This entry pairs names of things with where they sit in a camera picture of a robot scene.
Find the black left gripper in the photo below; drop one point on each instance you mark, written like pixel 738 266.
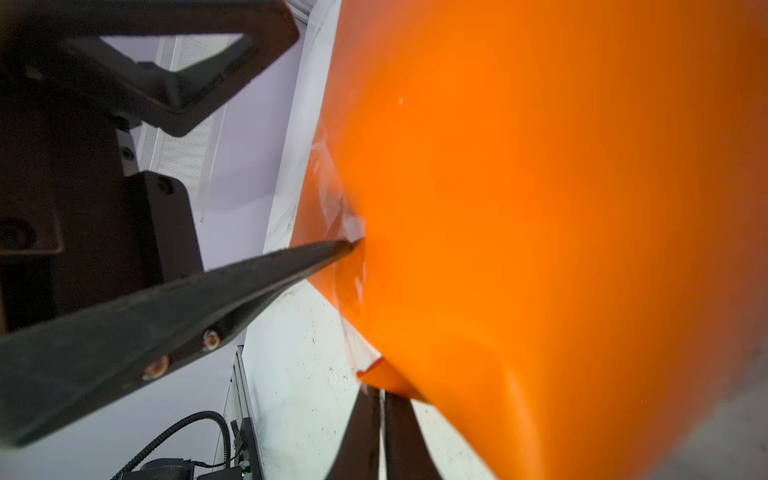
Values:
pixel 82 225

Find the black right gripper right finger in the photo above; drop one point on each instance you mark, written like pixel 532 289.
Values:
pixel 406 453

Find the aluminium front rail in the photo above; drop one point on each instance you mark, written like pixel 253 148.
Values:
pixel 240 415

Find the orange wrapping paper sheet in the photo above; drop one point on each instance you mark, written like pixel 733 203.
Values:
pixel 565 216

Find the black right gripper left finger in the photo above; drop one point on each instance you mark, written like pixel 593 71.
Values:
pixel 358 456

